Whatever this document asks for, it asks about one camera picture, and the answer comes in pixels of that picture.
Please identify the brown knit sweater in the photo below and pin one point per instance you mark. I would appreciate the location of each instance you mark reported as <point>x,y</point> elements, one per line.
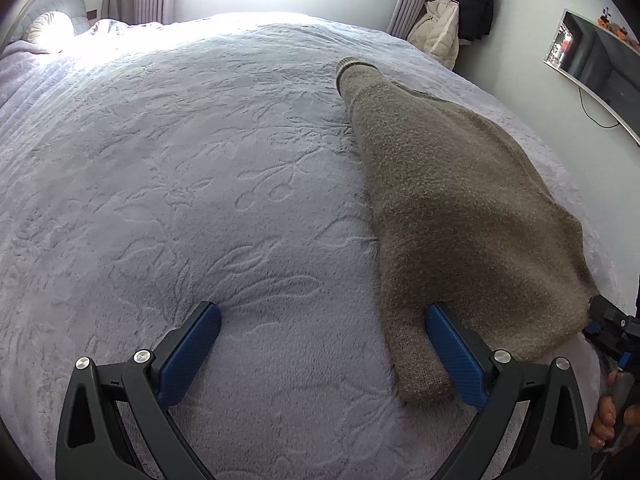
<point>450,210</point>

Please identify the wall mounted television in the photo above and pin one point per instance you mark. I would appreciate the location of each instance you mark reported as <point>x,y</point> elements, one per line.
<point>595,65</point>

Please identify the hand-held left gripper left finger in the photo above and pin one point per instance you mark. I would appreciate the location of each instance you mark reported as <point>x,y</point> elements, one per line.
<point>187,355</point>

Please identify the small orange ornaments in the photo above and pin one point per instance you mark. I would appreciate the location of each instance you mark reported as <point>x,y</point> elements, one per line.
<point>617,25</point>

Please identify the white embossed bedspread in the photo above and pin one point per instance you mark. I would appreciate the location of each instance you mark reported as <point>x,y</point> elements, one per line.
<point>200,160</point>

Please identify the beige hanging jacket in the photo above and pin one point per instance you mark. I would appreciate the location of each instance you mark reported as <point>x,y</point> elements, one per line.
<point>440,35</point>

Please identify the black hanging jacket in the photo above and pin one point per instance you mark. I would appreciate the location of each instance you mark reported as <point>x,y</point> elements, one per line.
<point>477,2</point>

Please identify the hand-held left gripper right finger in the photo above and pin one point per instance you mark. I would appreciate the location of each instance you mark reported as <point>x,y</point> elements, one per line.
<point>455,355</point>

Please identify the cream pillow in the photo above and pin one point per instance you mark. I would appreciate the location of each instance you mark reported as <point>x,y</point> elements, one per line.
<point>50,30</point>

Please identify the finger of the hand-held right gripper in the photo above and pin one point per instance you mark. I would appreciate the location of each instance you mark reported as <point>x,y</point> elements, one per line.
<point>600,310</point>

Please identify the person's right hand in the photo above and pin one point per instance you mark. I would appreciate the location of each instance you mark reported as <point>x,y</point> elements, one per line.
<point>602,420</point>

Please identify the pale quilted headboard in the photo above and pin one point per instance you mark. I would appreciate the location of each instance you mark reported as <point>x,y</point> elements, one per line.
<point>65,7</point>

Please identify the lavender fleece blanket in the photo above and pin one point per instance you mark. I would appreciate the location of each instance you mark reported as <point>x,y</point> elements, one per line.
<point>20,55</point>

